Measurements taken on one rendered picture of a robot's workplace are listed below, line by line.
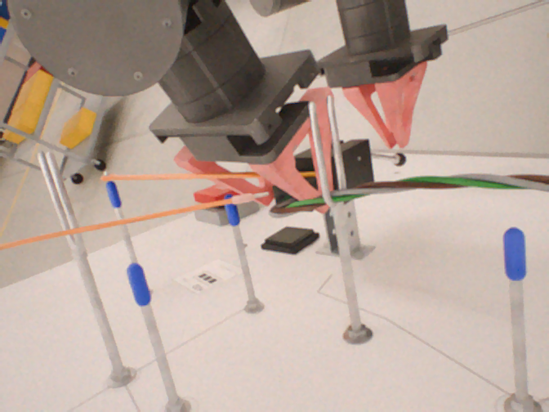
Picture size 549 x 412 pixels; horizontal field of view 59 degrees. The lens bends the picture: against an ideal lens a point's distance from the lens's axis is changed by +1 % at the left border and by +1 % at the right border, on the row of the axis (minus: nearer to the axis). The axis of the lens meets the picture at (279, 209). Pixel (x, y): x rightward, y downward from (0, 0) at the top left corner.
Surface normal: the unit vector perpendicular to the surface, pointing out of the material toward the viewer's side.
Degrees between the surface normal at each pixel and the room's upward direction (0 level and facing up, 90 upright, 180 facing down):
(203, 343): 50
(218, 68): 87
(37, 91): 90
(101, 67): 78
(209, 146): 68
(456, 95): 0
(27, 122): 90
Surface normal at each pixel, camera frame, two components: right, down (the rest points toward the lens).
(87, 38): 0.11, 0.61
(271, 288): -0.18, -0.94
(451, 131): -0.69, -0.36
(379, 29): -0.09, 0.46
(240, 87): 0.52, 0.32
